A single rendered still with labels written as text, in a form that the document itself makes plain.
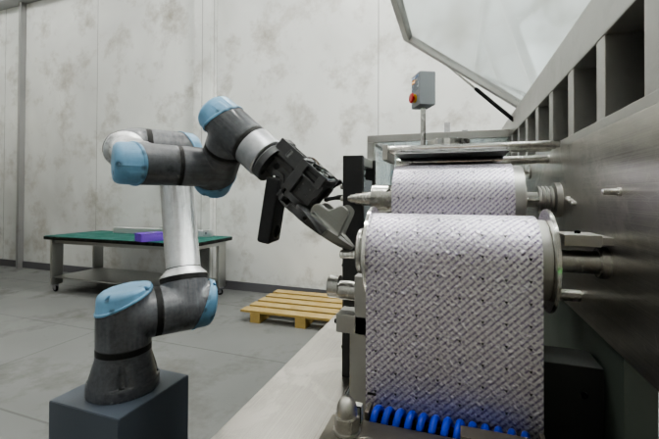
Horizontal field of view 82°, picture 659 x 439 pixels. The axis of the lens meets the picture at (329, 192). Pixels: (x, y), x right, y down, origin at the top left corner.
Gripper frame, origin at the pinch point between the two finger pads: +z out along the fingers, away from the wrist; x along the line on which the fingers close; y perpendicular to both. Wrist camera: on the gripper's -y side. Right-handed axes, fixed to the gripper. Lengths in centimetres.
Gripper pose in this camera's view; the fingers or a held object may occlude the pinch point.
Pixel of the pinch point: (344, 246)
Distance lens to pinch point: 62.5
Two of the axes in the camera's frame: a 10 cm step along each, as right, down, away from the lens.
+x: 3.2, 0.1, 9.5
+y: 6.1, -7.7, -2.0
